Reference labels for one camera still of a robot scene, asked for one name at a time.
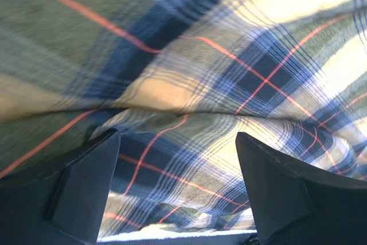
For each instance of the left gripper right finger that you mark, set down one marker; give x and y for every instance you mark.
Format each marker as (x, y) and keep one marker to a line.
(293, 202)

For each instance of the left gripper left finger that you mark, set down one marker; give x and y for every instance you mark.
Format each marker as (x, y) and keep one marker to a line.
(60, 201)

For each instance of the yellow plaid flannel shirt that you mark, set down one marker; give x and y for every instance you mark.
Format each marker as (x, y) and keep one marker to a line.
(178, 79)

